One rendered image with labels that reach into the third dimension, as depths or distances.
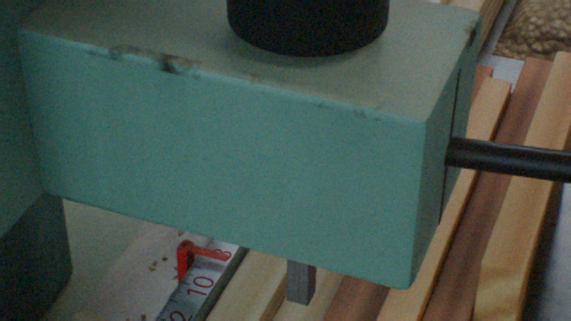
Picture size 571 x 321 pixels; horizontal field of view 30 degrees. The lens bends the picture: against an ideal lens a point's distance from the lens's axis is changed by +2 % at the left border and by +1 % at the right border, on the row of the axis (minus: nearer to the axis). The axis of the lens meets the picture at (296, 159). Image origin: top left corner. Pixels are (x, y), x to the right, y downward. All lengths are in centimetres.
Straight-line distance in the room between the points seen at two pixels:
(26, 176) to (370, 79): 13
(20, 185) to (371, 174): 12
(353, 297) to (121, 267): 26
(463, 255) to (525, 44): 25
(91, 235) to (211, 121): 35
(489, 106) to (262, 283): 16
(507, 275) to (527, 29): 29
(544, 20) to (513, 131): 16
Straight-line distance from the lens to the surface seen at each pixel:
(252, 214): 34
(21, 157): 37
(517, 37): 67
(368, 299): 42
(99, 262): 65
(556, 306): 49
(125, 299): 63
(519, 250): 40
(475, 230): 45
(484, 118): 50
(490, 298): 40
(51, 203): 59
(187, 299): 40
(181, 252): 42
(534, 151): 34
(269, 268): 42
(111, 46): 33
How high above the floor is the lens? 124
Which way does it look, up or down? 37 degrees down
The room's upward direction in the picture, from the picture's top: 1 degrees clockwise
